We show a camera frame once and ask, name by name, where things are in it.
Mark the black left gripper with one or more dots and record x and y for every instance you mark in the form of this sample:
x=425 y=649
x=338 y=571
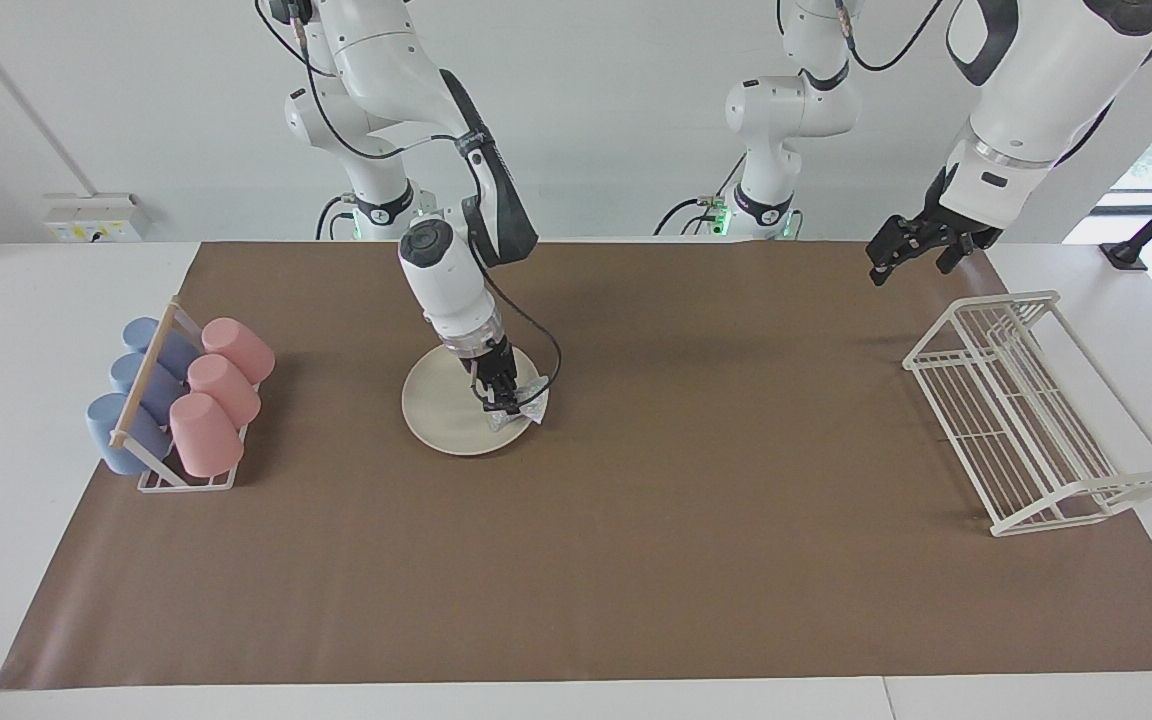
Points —
x=956 y=215

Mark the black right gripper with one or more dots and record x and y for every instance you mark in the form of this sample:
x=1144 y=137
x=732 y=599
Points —
x=494 y=370

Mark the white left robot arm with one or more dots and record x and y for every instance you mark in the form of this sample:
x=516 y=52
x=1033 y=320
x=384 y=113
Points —
x=1046 y=70

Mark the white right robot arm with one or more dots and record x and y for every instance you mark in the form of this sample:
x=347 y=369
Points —
x=446 y=290

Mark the cream round plate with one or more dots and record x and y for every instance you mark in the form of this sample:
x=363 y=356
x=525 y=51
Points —
x=441 y=410

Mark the brown table mat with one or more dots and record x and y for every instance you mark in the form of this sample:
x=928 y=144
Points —
x=636 y=580

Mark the pink plastic cup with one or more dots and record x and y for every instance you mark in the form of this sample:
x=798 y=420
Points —
x=241 y=348
x=206 y=435
x=226 y=390

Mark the blue plastic cup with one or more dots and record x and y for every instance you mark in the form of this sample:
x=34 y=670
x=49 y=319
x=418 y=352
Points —
x=176 y=350
x=158 y=388
x=121 y=445

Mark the cup rack with wooden bar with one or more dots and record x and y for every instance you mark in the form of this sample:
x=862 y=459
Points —
x=144 y=373

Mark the white wall outlet box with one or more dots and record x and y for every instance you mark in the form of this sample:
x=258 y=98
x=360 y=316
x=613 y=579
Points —
x=96 y=220

